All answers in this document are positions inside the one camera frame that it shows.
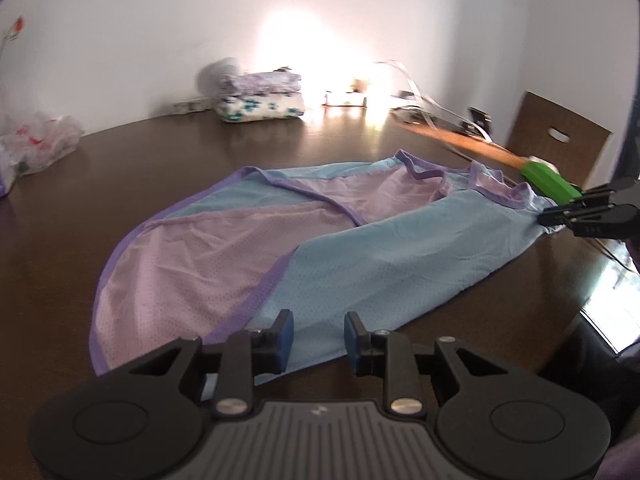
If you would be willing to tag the pink ruffled folded cloth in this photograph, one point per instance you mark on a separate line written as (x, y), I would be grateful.
(262, 84)

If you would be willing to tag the green plastic case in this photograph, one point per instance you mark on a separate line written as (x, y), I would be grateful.
(550, 182)

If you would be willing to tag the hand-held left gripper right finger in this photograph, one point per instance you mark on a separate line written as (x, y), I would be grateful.
(353, 342)

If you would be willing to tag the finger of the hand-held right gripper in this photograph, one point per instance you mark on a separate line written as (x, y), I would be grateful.
(612, 190)
(590, 212)

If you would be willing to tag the red printed plastic bag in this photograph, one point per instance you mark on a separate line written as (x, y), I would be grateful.
(40, 142)

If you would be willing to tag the white round speaker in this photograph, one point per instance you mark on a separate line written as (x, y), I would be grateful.
(217, 75)

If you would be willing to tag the white teal floral folded cloth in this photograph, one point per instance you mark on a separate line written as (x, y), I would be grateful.
(260, 108)

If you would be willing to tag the blue pink purple mesh shirt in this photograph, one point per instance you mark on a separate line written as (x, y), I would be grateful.
(350, 260)

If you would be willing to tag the person's dark pants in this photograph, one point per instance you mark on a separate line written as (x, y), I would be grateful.
(590, 385)

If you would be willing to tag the white power strip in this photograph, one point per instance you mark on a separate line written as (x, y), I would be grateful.
(192, 106)

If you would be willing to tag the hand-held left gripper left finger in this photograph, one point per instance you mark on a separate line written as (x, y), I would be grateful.
(286, 341)

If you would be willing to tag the purple tissue pack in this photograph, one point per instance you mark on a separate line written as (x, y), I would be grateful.
(5, 185)

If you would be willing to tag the smartphone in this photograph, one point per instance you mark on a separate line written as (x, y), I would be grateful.
(480, 120)

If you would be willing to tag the person's purple shirt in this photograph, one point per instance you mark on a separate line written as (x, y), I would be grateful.
(625, 462)

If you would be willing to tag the wooden chair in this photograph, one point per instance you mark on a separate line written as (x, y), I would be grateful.
(560, 125)

